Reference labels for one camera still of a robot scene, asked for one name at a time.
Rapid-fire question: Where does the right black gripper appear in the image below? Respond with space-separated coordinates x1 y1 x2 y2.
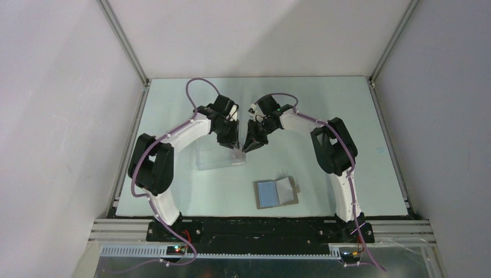
243 119 277 153

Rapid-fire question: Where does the credit card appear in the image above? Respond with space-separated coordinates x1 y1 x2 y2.
232 148 246 166

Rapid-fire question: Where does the clear plastic card box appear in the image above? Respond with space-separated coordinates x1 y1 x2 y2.
196 144 233 171

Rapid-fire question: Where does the grey felt card holder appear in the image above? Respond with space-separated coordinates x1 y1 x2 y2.
254 176 300 210

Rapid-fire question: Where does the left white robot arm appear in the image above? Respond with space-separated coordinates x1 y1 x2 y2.
127 95 240 242

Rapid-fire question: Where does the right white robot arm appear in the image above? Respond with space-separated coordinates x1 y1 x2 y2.
242 94 365 242

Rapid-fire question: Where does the beige chair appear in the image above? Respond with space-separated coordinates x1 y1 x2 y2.
72 242 101 278

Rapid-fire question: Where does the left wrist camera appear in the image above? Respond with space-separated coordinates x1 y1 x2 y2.
226 104 239 121

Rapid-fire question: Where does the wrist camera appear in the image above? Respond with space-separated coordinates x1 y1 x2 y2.
248 104 262 115
226 104 239 121

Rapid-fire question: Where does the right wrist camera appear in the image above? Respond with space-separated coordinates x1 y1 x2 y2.
248 104 262 115

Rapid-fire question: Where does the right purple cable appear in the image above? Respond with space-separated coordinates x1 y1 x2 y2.
255 92 387 273

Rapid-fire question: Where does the purple cable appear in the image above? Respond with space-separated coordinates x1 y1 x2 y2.
255 92 387 273
130 78 198 268

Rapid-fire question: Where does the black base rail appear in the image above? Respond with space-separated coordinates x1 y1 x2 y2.
146 217 375 255

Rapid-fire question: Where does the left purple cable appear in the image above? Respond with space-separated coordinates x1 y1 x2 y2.
130 78 198 268

